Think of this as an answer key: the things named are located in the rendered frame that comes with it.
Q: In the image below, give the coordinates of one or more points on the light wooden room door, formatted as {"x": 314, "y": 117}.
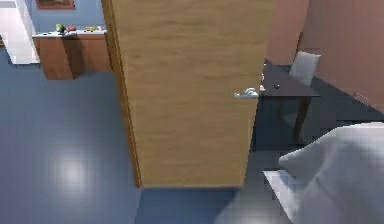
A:
{"x": 186, "y": 93}

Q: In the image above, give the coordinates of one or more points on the dark brown table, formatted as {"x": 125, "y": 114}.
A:
{"x": 283, "y": 87}

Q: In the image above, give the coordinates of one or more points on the white chair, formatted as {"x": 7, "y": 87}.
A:
{"x": 304, "y": 68}

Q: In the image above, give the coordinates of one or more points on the white pillow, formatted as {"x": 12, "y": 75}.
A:
{"x": 316, "y": 153}

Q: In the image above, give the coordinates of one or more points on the yellow food item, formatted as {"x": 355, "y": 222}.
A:
{"x": 90, "y": 28}

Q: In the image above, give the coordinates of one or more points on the brown wooden counter cabinet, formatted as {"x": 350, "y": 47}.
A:
{"x": 71, "y": 55}

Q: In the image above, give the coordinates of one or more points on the red tomato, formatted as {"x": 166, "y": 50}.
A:
{"x": 71, "y": 28}

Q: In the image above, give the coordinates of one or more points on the framed wall picture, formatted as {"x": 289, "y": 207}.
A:
{"x": 55, "y": 3}

